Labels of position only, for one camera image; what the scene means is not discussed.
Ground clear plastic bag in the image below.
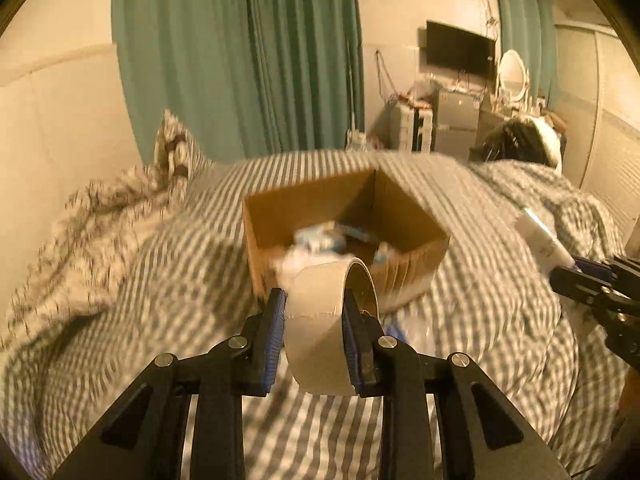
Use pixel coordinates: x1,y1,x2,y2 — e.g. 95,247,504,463
382,305,442,347

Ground oval white vanity mirror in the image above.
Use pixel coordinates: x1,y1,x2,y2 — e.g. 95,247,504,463
498,49,530,104

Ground wide green curtain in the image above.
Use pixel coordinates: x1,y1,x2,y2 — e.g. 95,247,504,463
110,0,366,164

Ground wall-mounted black television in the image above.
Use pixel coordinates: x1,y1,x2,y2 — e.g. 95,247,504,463
425,20,497,80

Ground cardboard box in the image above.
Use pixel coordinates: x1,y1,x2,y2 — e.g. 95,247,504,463
242,167,451,312

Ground patterned pillow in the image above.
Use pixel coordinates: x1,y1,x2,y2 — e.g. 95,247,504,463
152,109,217,187

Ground dark clothes heap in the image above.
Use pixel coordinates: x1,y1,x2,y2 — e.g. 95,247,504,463
468,115,569,172

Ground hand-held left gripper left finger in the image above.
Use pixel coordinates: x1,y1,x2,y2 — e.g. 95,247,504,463
52,288,287,480

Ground items inside cardboard box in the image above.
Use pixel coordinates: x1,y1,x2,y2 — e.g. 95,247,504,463
272,222,347,281

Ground grey striped blanket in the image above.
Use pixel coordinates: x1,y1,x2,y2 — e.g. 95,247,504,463
0,150,632,480

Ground white sliding wardrobe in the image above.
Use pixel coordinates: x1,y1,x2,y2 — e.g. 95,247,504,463
554,22,640,242

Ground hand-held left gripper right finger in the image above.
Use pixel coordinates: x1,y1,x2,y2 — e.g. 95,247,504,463
341,287,571,480

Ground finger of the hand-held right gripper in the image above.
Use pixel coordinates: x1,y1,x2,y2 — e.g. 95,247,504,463
574,254,640,302
549,266,640,377

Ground beige tape roll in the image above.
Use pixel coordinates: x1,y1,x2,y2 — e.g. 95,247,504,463
282,256,381,397

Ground beige padded headboard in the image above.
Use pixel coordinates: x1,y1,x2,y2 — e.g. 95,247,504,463
0,42,147,337

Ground narrow green curtain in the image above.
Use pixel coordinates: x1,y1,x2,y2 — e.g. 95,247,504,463
492,0,561,112

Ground flat blue box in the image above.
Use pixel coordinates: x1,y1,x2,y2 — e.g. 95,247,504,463
339,223,396,261

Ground white storage cart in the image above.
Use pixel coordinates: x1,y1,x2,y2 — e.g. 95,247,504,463
394,102,434,154

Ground white cosmetic tube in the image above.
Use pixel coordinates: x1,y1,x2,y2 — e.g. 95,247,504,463
515,208,575,269

